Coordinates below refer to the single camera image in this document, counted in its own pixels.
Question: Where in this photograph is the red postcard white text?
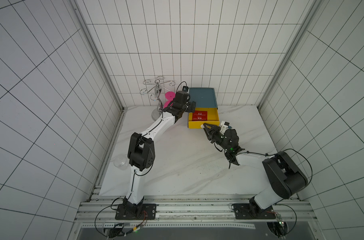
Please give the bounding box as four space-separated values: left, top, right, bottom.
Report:
192 111 208 122

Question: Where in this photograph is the yellow drawer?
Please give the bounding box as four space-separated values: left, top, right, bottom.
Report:
188 108 220 129

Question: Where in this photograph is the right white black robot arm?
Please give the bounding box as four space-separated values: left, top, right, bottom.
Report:
201 122 309 215

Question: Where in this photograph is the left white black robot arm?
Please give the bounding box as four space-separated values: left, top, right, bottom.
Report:
123 87 196 215

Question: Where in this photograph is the teal drawer cabinet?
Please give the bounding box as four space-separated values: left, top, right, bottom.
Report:
189 88 218 109

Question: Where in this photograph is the pink plastic goblet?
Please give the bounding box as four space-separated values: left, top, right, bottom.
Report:
164 92 176 109

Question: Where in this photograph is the silver metal cup stand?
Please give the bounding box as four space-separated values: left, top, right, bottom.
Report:
140 76 176 121

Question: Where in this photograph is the right base black cable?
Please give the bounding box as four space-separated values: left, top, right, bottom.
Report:
271 148 314 238

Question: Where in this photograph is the base black cable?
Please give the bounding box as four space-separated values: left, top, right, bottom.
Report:
94 197 148 238
271 148 314 238

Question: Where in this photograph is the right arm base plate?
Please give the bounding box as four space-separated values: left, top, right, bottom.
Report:
231 204 276 220

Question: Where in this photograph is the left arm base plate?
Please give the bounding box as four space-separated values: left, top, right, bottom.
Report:
115 204 157 220

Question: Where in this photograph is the left base black cable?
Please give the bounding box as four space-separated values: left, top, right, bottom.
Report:
94 197 148 238

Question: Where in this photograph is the aluminium mounting rail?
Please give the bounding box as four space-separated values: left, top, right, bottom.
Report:
75 196 317 229

